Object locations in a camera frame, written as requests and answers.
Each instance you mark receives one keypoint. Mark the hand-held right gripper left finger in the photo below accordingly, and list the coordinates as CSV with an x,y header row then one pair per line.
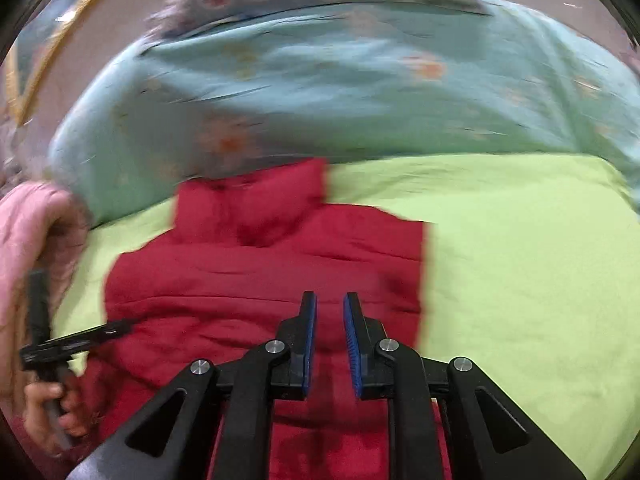
x,y
309,350

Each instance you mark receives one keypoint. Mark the pink quilt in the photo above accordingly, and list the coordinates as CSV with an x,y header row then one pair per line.
x,y
30,240

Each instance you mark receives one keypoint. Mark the gold picture frame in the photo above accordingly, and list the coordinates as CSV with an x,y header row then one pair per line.
x,y
55,45

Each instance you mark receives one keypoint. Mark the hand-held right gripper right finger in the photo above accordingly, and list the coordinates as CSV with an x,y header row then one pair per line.
x,y
352,350

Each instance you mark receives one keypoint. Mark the light green blanket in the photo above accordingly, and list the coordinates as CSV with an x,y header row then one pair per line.
x,y
525,285

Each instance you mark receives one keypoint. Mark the person's left hand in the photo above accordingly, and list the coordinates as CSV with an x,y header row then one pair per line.
x,y
42,415

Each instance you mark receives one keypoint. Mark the teal floral quilt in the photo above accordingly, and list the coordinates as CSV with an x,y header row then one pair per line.
x,y
350,85

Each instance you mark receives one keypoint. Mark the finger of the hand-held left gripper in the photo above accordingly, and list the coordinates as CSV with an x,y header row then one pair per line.
x,y
38,305
85,337

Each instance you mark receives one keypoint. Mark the red quilted blanket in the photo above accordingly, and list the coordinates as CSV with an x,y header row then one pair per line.
x,y
260,270

